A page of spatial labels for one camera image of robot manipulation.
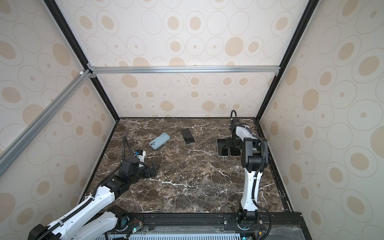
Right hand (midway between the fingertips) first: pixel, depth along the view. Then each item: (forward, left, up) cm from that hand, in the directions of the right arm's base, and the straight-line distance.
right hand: (236, 146), depth 103 cm
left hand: (-19, +50, +12) cm, 54 cm away
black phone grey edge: (+10, +34, -1) cm, 35 cm away
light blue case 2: (-3, +10, +2) cm, 10 cm away
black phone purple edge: (-4, +1, +1) cm, 4 cm away
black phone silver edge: (-3, +10, +2) cm, 10 cm away
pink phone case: (-4, +1, +1) cm, 4 cm away
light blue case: (+4, +56, +1) cm, 56 cm away
